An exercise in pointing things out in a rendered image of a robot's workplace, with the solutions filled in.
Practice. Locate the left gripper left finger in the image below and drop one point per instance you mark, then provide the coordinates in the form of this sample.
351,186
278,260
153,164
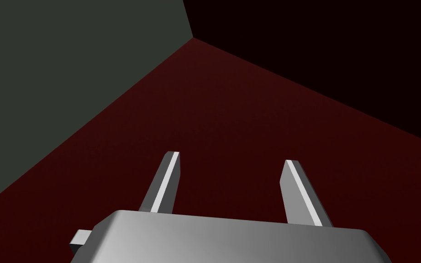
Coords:
163,186

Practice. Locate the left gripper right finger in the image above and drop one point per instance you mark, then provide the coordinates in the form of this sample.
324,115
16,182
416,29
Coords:
301,197

